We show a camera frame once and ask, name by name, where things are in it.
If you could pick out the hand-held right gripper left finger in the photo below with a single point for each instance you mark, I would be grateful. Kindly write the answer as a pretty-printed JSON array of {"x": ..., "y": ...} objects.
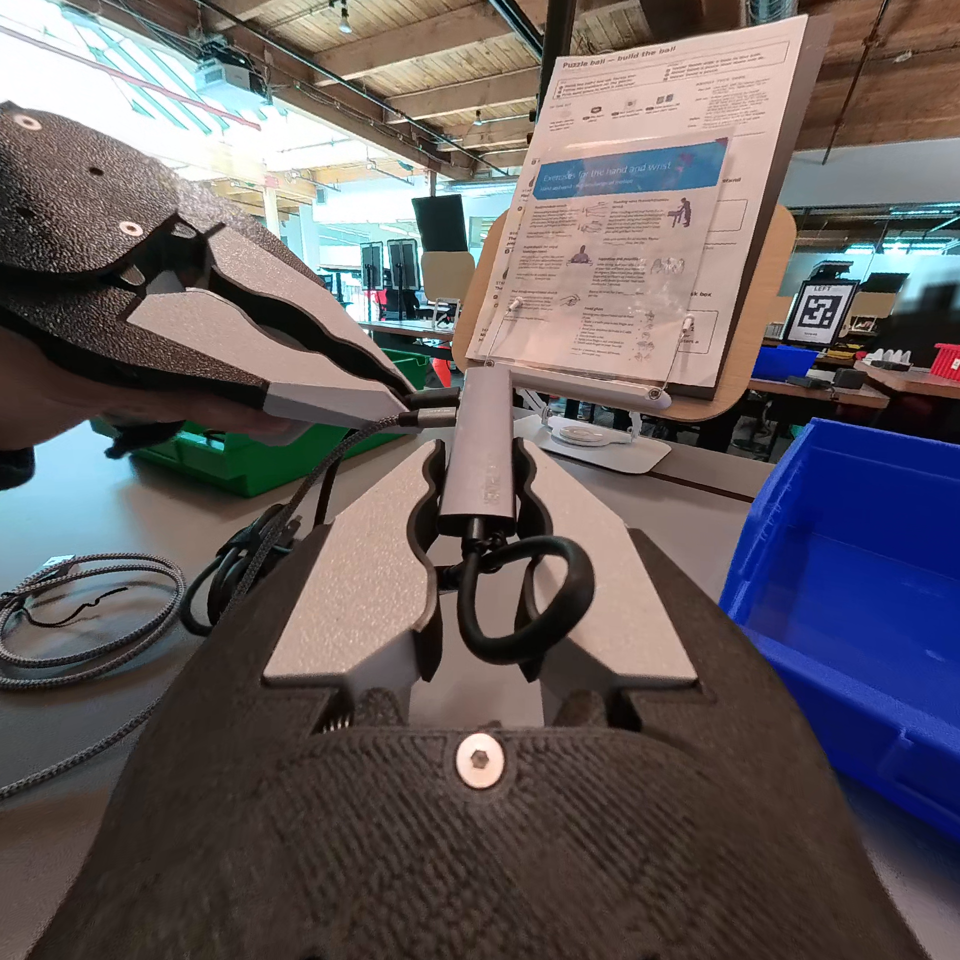
[{"x": 352, "y": 600}]

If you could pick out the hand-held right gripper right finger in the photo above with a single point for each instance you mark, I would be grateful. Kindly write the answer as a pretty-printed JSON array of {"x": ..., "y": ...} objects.
[{"x": 637, "y": 630}]

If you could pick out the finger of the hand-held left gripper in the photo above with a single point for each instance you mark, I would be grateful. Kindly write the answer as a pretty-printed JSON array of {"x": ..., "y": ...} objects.
[
  {"x": 300, "y": 382},
  {"x": 292, "y": 277}
]

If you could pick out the green plastic bin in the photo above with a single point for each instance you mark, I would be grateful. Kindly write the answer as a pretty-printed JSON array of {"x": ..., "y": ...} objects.
[{"x": 247, "y": 457}]

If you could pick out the large blue plastic bin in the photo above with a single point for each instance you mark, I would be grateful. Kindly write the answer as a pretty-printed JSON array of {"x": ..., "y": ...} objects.
[{"x": 825, "y": 600}]

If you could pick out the grey usb hub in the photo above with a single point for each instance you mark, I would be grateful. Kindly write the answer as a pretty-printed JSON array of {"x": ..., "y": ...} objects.
[{"x": 484, "y": 450}]

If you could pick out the person's left hand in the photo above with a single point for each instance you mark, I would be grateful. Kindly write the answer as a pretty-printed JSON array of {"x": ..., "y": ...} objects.
[{"x": 112, "y": 401}]

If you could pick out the black standing monitor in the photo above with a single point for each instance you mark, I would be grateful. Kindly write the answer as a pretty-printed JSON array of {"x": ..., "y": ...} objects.
[
  {"x": 372, "y": 264},
  {"x": 402, "y": 262}
]

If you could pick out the hanging black monitor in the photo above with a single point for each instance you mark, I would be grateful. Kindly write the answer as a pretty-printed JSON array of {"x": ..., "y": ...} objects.
[{"x": 439, "y": 223}]

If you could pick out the ceiling projector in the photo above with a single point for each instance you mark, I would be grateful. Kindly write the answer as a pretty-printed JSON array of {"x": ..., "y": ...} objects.
[{"x": 223, "y": 77}]

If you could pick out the small blue plastic bin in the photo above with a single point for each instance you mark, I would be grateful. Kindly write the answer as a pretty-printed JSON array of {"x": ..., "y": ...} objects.
[{"x": 784, "y": 361}]

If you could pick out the laminated sheet with blue banner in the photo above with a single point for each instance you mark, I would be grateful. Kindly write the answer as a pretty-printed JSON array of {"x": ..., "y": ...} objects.
[{"x": 600, "y": 262}]

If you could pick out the black pole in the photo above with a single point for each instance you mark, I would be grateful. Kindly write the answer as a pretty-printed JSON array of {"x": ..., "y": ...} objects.
[{"x": 556, "y": 37}]

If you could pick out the black white marker sign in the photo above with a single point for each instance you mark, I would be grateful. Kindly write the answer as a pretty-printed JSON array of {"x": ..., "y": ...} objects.
[{"x": 819, "y": 311}]

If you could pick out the large red plastic bin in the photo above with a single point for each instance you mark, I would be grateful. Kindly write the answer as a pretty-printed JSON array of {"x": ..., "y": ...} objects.
[{"x": 949, "y": 358}]

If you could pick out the white printed instruction sheet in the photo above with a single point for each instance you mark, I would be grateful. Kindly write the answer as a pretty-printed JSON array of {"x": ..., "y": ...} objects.
[{"x": 675, "y": 82}]

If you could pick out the silver spiral duct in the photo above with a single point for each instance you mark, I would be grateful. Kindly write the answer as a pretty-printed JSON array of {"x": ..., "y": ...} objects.
[{"x": 772, "y": 9}]

